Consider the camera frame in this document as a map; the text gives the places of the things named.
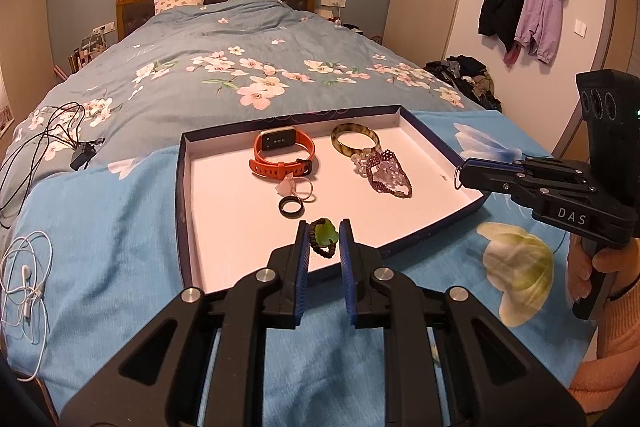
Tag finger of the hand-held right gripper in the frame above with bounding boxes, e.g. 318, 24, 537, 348
465, 158, 596, 182
459, 166, 596, 208

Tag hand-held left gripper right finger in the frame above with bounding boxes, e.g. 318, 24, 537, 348
339, 218, 588, 427

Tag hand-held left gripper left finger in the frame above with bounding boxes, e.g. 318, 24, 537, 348
59, 219, 313, 427

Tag green pendant cord bracelet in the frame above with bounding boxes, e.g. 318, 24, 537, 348
307, 217, 342, 259

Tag black ring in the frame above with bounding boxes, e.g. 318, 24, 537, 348
278, 196, 304, 220

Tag dark blue box tray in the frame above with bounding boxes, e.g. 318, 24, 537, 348
176, 104, 492, 295

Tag dark purple bead bracelet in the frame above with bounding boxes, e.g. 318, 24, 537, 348
361, 148, 414, 199

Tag orange smartwatch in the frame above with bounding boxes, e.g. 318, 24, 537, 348
249, 125, 317, 178

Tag light purple crystal bracelet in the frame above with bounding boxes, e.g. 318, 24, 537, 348
350, 147, 403, 182

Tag amber bangle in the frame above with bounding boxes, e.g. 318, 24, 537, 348
330, 123, 379, 158

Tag person's right forearm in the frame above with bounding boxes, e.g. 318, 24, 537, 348
570, 277, 640, 415

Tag person's right hand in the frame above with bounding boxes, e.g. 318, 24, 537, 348
566, 238, 640, 303

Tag pile of dark clothes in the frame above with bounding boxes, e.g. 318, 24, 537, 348
425, 54, 502, 112

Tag purple jacket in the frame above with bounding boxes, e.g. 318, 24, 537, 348
504, 0, 568, 66

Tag black jacket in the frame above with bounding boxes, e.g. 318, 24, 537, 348
478, 0, 530, 54

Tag wooden door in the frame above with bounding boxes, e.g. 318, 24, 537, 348
552, 0, 640, 155

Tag blue large-flower blanket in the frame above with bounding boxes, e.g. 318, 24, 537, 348
0, 109, 601, 427

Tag small nightstand clutter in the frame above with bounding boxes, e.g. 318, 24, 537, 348
335, 19, 383, 45

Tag black power adapter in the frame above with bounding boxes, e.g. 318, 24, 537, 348
70, 142, 99, 172

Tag grey-blue floral duvet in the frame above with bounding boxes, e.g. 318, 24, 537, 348
0, 0, 481, 218

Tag white earphones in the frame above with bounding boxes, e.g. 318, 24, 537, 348
0, 231, 53, 382

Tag black cables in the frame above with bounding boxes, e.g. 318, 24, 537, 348
0, 103, 106, 228

